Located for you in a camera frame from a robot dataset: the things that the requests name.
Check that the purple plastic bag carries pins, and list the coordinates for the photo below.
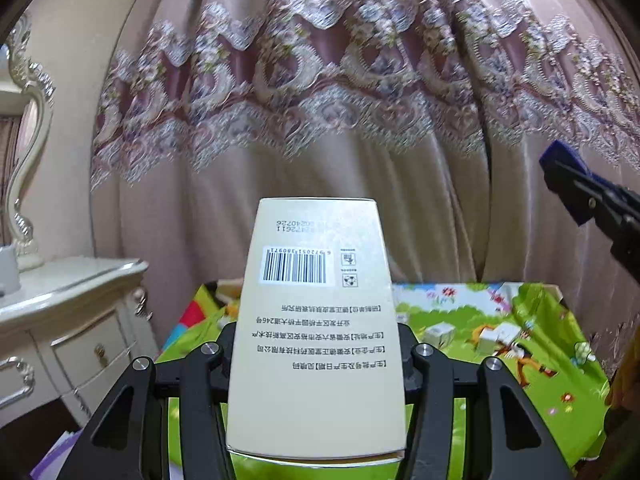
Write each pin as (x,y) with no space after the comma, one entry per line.
(55,455)

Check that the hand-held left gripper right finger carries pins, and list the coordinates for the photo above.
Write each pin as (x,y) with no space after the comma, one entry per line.
(411,355)

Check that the green cartoon play mat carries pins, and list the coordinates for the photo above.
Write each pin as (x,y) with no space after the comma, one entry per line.
(550,410)

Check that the white cup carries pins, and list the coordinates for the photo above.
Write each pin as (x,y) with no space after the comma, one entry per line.
(7,270)

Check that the small pale box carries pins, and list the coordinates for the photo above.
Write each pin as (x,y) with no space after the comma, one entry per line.
(440,336)

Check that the white ornate mirror frame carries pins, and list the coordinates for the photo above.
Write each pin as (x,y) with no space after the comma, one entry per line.
(42,105)

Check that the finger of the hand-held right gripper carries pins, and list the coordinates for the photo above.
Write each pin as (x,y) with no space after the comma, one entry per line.
(567,160)

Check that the beige embroidered curtain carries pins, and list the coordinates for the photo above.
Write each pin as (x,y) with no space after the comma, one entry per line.
(350,170)

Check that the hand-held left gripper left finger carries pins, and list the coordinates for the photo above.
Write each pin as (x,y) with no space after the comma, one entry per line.
(225,347)

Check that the white and orange box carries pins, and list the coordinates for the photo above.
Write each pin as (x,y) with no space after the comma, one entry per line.
(497,338)

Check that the white ornate dresser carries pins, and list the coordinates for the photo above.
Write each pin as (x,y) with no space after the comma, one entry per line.
(75,360)

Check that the large beige cardboard box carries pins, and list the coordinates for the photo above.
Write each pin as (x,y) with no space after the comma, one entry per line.
(315,360)

